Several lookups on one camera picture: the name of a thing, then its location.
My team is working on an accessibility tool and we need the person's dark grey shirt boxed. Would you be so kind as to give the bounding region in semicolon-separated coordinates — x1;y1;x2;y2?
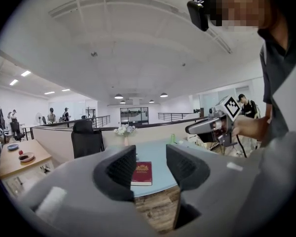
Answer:
257;21;296;148

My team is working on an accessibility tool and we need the beige office partition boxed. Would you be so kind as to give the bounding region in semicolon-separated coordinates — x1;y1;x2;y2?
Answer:
30;125;76;164

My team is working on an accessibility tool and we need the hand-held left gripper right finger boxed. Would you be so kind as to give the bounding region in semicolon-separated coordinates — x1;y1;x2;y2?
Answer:
165;144;211;193

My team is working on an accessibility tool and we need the black metal railing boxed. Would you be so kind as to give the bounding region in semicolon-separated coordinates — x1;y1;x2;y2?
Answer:
157;112;201;122
91;115;111;128

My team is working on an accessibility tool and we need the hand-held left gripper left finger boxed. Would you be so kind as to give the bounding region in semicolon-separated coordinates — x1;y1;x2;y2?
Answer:
92;144;138;202

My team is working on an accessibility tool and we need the black head-mounted camera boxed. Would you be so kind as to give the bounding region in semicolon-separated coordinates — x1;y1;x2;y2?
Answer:
186;0;212;32

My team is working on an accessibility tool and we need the red book with gold emblem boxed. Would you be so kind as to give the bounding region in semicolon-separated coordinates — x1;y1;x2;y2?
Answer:
130;160;153;187

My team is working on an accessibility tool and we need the wooden side desk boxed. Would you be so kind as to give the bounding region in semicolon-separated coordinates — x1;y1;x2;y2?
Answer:
0;139;54;197

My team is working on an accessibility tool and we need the person's right forearm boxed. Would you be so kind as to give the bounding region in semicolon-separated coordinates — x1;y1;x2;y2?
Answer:
232;114;272;142

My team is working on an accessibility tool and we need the white flower bouquet in vase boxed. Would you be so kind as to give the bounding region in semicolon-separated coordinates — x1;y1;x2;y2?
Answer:
113;124;137;147

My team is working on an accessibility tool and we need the pink plate with dark food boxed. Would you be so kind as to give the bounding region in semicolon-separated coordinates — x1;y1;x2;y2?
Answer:
18;152;36;163

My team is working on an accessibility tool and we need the black swivel office chair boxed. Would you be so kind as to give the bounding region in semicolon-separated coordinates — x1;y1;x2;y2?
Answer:
9;121;26;142

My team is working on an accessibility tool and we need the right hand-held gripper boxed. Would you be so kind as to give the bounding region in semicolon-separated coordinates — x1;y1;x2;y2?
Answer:
185;96;243;148

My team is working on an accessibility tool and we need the black mesh office chair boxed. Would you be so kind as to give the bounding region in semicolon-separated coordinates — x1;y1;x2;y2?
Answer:
71;119;105;159

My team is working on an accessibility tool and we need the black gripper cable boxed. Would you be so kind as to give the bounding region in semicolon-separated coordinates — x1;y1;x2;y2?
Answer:
236;134;248;158

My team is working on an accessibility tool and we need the person's head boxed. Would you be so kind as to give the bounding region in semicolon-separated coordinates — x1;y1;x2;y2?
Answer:
208;0;287;34

